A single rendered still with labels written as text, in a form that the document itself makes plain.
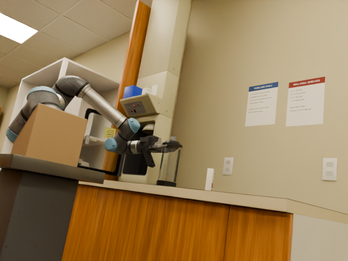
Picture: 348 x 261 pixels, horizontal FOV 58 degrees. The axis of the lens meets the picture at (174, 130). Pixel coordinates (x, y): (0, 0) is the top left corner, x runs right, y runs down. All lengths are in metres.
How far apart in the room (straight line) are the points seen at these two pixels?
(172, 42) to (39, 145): 1.33
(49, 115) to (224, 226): 0.73
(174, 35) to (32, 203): 1.52
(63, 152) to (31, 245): 0.31
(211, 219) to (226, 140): 1.00
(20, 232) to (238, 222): 0.70
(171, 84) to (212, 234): 1.18
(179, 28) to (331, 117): 1.14
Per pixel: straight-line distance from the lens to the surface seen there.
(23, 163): 1.03
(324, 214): 1.31
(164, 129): 2.03
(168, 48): 2.20
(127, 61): 2.39
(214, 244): 1.22
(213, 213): 1.23
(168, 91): 2.09
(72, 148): 1.19
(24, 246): 1.13
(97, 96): 1.70
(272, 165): 1.93
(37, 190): 1.11
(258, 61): 2.23
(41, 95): 1.31
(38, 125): 1.14
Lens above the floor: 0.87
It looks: 13 degrees up
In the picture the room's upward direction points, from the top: 9 degrees clockwise
